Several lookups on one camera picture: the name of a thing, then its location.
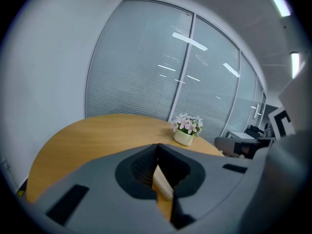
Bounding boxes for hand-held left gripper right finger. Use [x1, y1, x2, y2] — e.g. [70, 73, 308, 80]
[157, 143, 254, 231]

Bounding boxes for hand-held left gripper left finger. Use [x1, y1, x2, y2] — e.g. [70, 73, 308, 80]
[36, 143, 186, 234]

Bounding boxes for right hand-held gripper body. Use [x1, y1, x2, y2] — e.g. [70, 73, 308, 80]
[240, 62, 312, 234]

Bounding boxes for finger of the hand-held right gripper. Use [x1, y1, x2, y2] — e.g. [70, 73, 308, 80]
[214, 136, 275, 160]

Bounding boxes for white rectangular desk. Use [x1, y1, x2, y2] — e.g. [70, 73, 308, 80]
[227, 130, 257, 141]

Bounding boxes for black bag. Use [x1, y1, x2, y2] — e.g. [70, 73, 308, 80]
[245, 125, 266, 139]

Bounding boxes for pink flowers in white pot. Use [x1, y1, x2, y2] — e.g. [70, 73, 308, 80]
[170, 113, 204, 147]

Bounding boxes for ceiling light strip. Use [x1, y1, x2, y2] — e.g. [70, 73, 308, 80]
[261, 0, 292, 17]
[291, 52, 300, 80]

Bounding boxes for glass partition with blinds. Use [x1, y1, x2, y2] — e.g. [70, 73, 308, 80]
[84, 0, 268, 146]

